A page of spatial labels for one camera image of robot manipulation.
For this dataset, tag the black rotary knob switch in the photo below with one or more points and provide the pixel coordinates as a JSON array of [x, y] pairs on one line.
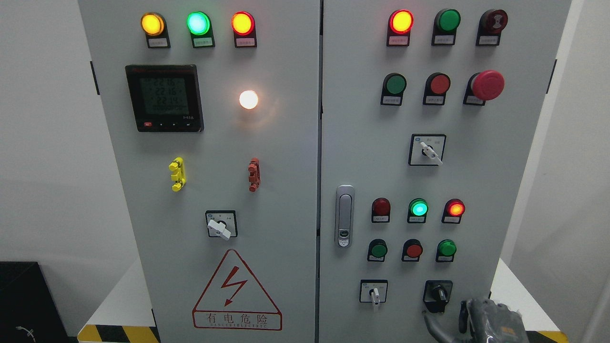
[[437, 294]]

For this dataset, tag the red terminal connector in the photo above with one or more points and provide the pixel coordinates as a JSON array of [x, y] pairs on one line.
[[254, 174]]

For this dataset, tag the dark red indicator light left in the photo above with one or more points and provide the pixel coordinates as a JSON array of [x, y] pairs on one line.
[[381, 210]]

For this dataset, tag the white glowing lamp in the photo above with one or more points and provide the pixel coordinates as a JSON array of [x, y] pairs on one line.
[[248, 99]]

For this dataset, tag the green push button lower left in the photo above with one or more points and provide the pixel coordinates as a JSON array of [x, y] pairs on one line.
[[377, 250]]

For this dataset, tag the green push button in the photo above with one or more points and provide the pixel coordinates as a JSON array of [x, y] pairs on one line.
[[377, 250], [445, 26]]

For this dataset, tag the grey left cabinet door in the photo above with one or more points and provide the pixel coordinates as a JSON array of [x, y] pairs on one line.
[[277, 223]]

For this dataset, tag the grey cabinet door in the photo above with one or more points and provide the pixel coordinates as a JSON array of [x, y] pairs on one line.
[[367, 145], [277, 223]]

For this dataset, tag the green lit indicator middle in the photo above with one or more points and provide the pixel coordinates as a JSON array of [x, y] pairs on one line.
[[418, 209]]

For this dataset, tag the green push button second row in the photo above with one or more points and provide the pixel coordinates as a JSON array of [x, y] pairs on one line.
[[393, 89]]

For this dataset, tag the yellow terminal connector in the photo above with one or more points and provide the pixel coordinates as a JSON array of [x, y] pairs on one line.
[[176, 168]]

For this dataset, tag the red push button lower middle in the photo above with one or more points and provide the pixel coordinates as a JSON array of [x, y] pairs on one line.
[[412, 250]]

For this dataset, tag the grey right cabinet door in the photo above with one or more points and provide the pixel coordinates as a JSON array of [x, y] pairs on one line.
[[367, 145]]

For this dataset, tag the red electric hazard warning sticker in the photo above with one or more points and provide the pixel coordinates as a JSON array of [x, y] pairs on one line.
[[234, 299]]

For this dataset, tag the red indicator light right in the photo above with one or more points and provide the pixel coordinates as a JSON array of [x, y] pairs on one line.
[[453, 211]]

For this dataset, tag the red push button second row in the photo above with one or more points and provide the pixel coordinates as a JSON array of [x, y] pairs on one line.
[[436, 88]]

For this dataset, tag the black digital power meter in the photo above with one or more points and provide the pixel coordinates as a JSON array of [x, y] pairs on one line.
[[165, 98]]

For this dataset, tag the orange-red indicator light left door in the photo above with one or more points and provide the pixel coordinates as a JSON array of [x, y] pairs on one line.
[[243, 25]]

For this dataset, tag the green illuminated button lower right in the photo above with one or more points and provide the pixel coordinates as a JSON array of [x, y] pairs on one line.
[[446, 251]]

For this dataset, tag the red lit indicator right door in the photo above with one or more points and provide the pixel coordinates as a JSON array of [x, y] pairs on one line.
[[399, 26]]

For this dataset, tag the green lit indicator light top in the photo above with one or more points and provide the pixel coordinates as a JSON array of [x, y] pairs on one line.
[[200, 28]]

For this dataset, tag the red emergency stop mushroom button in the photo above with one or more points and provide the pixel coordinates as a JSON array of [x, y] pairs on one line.
[[483, 86]]

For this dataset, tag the green push button top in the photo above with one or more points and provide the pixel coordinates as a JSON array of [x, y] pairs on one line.
[[445, 26]]

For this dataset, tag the yellow indicator light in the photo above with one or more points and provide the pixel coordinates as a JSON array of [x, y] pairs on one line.
[[156, 33]]

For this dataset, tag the white platform with hazard stripes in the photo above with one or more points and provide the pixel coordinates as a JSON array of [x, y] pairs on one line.
[[126, 316]]

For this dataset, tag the dark red buzzer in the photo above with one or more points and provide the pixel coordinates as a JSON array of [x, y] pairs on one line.
[[491, 24]]

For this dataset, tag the black box lower left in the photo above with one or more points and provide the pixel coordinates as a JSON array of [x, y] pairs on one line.
[[27, 310]]

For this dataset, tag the silver door lock handle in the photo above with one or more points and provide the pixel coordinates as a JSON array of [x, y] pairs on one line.
[[344, 206]]

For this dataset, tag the white selector switch left door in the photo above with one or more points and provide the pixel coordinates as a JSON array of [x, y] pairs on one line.
[[222, 223]]

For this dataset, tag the white selector switch upper right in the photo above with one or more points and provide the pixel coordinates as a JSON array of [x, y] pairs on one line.
[[427, 149]]

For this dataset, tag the white selector switch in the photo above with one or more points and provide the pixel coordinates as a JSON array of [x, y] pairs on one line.
[[427, 149], [373, 291]]

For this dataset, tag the white selector switch lower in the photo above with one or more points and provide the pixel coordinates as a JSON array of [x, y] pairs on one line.
[[373, 291]]

